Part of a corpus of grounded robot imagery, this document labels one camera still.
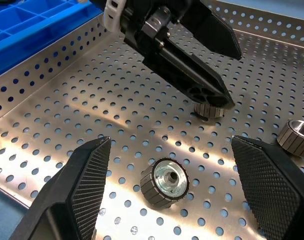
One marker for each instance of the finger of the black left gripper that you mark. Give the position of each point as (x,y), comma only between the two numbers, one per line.
(217,32)

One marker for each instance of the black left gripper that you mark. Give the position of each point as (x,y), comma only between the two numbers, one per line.
(136,27)

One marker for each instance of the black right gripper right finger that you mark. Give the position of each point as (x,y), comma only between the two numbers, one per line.
(269,185)

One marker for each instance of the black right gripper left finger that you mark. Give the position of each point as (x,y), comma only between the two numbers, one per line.
(87,180)

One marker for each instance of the ribbed metal roller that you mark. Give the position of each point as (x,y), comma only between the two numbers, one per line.
(295,140)
(164,181)
(208,112)

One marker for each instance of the perforated steel tray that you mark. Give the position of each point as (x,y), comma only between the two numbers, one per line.
(131,117)

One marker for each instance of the blue plastic compartment tray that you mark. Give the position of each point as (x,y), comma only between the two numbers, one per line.
(24,27)

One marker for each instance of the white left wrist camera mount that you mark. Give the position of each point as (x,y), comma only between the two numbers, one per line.
(111,15)

